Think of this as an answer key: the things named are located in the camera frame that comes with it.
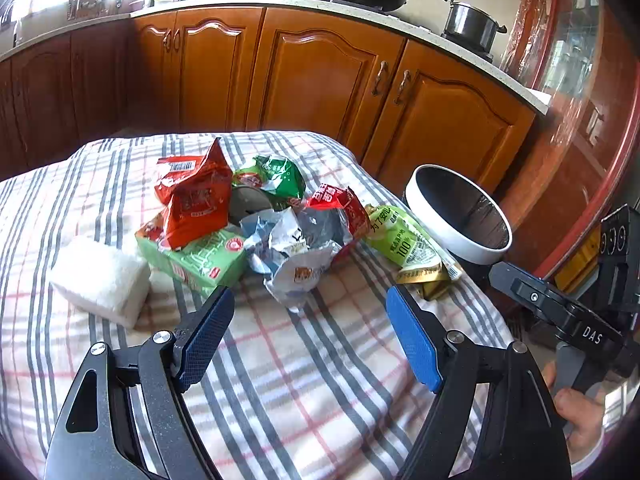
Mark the light green packet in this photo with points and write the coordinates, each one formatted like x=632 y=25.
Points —
x=200 y=260

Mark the person's right hand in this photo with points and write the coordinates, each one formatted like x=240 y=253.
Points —
x=580 y=420

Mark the red foil-lined packet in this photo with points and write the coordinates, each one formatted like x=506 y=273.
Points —
x=340 y=200

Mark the plaid checked cloth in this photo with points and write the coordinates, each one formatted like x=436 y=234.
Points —
x=300 y=385

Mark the gold foil wrapper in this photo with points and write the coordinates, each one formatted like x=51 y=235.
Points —
x=425 y=283

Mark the white sponge block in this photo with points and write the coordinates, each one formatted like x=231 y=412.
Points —
x=100 y=280

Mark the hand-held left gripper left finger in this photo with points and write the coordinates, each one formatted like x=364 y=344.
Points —
x=205 y=330

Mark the white round waste bin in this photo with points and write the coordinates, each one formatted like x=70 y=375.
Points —
x=450 y=241

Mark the wooden kitchen base cabinet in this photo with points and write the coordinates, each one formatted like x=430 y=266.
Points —
x=310 y=75

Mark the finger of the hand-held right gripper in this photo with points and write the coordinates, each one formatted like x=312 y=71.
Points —
x=530 y=296

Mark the light stone countertop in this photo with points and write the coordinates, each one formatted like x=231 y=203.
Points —
x=532 y=97

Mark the red barcode snack packet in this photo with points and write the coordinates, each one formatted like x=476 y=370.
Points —
x=167 y=180

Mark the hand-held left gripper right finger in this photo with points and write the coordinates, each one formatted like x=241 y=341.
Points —
x=412 y=340

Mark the yellow board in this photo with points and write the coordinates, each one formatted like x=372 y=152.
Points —
x=580 y=265

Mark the red wooden glass door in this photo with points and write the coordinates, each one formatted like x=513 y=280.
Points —
x=550 y=160

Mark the dark green snack packet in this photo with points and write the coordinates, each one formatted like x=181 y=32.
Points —
x=280 y=177

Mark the steel cooking pot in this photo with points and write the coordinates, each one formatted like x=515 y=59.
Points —
x=470 y=25

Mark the orange-red snack packet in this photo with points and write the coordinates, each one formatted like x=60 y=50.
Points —
x=197 y=200

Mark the lime green drink pouch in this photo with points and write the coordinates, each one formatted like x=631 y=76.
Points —
x=400 y=240

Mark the silver white packet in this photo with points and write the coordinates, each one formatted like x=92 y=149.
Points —
x=295 y=272

